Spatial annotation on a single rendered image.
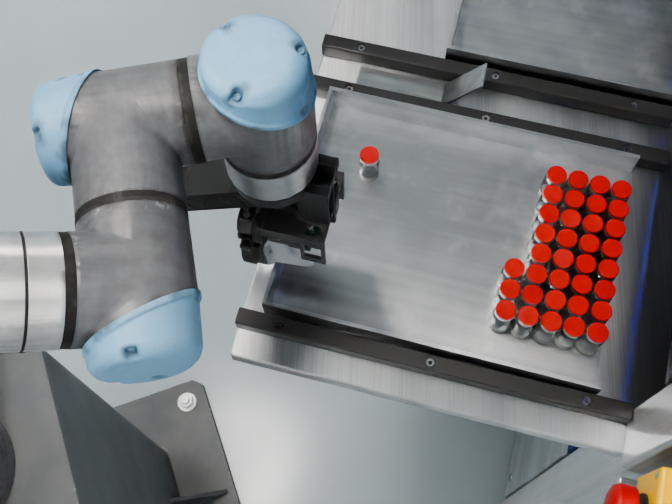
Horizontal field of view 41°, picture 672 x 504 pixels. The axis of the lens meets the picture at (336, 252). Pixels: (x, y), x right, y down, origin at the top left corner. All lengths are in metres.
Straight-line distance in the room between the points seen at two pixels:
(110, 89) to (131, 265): 0.13
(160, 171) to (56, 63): 1.63
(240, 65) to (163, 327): 0.18
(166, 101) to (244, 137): 0.06
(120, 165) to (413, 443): 1.28
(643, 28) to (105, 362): 0.78
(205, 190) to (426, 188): 0.29
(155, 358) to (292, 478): 1.24
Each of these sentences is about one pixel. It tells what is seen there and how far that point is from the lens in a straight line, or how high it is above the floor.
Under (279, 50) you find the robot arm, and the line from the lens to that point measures 0.60.
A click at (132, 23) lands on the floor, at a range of 2.24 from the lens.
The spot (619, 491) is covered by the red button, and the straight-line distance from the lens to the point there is 0.79.
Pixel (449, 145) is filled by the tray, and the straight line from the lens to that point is 1.01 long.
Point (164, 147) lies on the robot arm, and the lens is 0.62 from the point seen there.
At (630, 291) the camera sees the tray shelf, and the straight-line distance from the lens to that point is 0.98.
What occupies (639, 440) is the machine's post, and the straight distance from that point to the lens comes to 0.89.
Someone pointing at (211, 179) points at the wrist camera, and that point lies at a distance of 0.79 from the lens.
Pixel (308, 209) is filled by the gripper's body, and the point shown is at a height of 1.08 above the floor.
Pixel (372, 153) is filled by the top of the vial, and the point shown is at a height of 0.93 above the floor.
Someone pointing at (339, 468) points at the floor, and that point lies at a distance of 1.79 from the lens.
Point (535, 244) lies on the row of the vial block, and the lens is 0.94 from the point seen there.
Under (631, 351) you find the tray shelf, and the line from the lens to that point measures 0.96.
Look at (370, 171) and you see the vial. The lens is 0.96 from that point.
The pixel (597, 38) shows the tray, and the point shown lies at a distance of 1.12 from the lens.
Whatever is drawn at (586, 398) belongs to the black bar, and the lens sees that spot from 0.92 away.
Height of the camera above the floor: 1.77
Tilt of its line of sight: 68 degrees down
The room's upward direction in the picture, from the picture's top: 2 degrees counter-clockwise
